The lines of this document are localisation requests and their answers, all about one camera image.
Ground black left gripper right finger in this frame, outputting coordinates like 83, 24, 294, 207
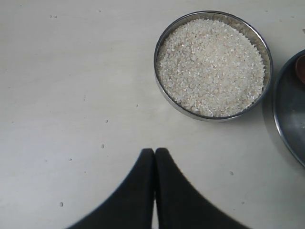
155, 148, 246, 229

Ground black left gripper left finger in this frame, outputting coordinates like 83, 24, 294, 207
70, 148, 154, 229

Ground dark wooden spoon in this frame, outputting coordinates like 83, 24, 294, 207
295, 55, 305, 84

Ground steel bowl of rice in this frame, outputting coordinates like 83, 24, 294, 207
153, 10, 273, 122

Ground round steel plate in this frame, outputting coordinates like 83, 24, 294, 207
272, 50, 305, 166

